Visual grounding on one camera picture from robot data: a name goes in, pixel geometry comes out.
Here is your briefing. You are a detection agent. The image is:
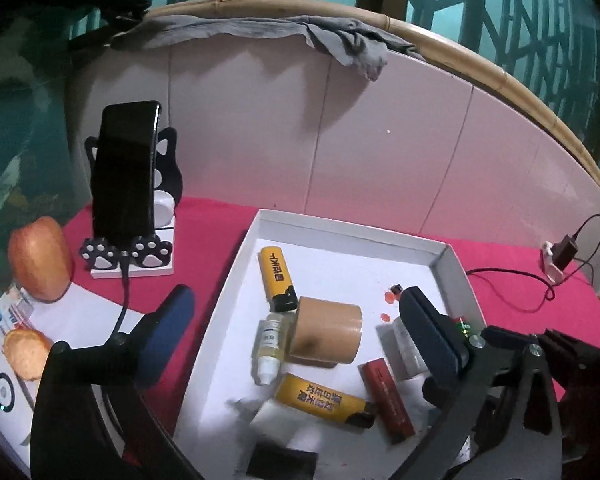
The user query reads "black smartphone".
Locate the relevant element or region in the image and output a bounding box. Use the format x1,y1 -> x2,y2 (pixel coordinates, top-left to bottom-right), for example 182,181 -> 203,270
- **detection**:
91,101 -> 162,251

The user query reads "red rectangular lighter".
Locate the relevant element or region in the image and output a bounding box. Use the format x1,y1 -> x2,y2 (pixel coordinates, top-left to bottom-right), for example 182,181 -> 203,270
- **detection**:
358,358 -> 416,443

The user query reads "black plugged power adapter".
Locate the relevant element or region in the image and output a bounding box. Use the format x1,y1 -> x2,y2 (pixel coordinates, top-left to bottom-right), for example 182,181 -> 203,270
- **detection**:
552,236 -> 579,271

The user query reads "white square block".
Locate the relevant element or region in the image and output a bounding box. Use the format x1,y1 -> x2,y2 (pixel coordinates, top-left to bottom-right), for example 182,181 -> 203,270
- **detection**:
250,400 -> 321,456

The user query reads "black white cat phone stand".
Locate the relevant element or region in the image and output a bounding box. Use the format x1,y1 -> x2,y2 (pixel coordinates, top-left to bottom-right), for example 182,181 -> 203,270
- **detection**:
81,127 -> 183,279

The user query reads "brown round bun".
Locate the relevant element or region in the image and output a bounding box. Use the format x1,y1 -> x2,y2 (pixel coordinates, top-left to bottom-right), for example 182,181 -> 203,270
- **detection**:
3,329 -> 55,383

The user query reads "black phone cable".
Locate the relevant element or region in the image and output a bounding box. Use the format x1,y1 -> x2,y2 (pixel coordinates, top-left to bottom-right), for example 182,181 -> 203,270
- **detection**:
112,250 -> 132,343

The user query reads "blue white medicine box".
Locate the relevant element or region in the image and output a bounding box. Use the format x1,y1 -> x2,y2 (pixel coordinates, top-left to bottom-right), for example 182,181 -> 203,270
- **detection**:
0,287 -> 33,336

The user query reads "brown tape roll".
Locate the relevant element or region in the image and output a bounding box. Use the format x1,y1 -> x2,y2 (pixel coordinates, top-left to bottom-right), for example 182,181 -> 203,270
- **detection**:
286,296 -> 364,366

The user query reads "white flat board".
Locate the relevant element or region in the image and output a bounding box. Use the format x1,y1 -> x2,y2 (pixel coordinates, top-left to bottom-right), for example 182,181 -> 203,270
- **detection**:
0,280 -> 151,476

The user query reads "black wall charger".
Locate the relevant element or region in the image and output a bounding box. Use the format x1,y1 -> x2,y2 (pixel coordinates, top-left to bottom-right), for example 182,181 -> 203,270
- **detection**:
246,441 -> 318,480

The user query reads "grey cloth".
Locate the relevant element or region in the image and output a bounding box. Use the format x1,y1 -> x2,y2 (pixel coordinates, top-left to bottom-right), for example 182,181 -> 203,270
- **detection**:
112,14 -> 426,81

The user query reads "white eye drop bottle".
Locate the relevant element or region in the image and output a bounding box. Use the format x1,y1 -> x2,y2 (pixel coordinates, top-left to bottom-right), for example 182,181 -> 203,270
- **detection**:
252,312 -> 288,387

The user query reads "white cardboard box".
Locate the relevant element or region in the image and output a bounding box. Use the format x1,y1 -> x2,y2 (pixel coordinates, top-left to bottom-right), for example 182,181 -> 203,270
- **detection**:
172,208 -> 488,480

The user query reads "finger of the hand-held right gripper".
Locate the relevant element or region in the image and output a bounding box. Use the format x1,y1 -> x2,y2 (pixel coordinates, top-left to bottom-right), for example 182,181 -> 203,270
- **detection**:
544,329 -> 600,392

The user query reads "teal lattice screen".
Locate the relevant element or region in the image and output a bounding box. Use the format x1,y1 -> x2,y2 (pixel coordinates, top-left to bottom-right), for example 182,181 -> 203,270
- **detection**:
152,0 -> 600,176

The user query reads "pink patterned tablecloth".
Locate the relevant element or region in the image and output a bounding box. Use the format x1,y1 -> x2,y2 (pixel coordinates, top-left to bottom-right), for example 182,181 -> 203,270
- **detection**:
60,195 -> 600,466

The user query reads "yellow lighter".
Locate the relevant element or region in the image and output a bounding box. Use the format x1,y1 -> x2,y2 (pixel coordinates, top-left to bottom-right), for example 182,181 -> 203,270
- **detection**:
258,246 -> 299,312
274,372 -> 378,432

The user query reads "white round device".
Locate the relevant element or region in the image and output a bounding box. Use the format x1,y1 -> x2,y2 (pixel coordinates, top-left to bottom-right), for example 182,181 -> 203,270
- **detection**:
0,360 -> 36,441

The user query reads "bamboo rail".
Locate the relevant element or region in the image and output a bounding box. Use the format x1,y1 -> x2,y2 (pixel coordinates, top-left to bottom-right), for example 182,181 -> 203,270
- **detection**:
145,0 -> 600,211

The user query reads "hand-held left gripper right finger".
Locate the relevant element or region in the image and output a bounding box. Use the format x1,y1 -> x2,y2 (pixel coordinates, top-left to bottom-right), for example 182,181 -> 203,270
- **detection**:
387,286 -> 565,480

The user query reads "black long looped cable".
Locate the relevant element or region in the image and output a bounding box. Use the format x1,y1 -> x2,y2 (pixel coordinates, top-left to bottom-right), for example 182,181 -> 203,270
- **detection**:
465,214 -> 600,311

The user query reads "red apple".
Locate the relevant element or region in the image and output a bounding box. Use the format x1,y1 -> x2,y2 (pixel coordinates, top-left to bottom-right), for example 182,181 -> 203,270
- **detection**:
7,216 -> 75,302

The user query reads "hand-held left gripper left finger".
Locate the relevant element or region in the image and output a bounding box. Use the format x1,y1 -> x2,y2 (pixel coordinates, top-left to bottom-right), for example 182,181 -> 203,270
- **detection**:
30,284 -> 203,480

